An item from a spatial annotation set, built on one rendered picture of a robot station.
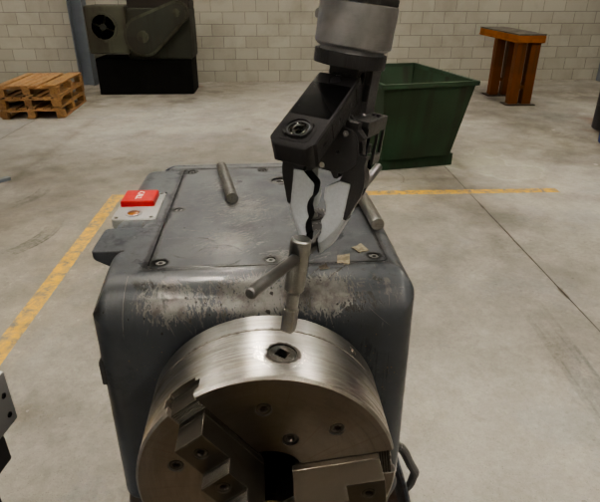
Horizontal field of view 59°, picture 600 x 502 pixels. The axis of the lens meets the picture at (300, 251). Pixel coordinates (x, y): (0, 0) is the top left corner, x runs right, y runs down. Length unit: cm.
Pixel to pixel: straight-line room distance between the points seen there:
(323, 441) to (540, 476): 170
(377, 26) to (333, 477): 48
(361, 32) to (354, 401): 39
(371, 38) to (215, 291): 39
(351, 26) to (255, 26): 991
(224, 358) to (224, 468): 12
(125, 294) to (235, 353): 20
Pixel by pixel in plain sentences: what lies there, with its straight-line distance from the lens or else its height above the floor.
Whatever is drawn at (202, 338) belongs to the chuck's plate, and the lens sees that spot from 70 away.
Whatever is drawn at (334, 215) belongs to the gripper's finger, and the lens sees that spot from 56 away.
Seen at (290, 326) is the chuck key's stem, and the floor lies 128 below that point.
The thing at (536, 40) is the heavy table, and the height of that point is 92.
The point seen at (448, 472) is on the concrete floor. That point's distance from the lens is 221.
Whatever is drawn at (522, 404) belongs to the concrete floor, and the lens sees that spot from 257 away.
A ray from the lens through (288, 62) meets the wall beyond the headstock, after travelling 1048.
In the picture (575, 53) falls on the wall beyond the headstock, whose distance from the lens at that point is 1188.
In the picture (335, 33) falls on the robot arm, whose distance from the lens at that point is 52.
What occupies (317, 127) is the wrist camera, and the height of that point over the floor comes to 151.
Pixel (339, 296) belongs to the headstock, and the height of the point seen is 123.
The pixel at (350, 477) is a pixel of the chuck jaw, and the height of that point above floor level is 111.
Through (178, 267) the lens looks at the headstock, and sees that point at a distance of 78.
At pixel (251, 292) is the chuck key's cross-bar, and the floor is 137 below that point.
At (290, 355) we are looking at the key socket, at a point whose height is 123.
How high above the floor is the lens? 162
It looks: 27 degrees down
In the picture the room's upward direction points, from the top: straight up
